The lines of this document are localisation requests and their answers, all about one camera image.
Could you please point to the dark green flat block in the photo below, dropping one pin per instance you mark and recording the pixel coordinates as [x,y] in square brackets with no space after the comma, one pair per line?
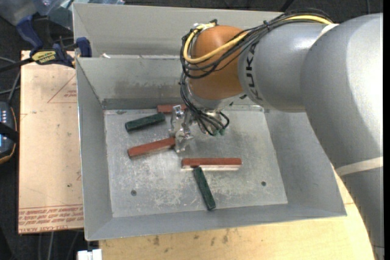
[204,189]
[144,122]

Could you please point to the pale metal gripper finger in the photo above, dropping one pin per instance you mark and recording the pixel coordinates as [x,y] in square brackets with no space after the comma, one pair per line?
[183,140]
[175,118]

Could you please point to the red-brown flat block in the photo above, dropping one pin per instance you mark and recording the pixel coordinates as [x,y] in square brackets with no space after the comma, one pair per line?
[213,162]
[166,108]
[150,148]

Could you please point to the brown cardboard board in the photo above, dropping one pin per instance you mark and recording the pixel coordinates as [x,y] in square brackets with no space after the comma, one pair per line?
[48,143]

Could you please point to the grey metal bin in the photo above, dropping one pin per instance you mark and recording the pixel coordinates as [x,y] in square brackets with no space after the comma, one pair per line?
[146,185]

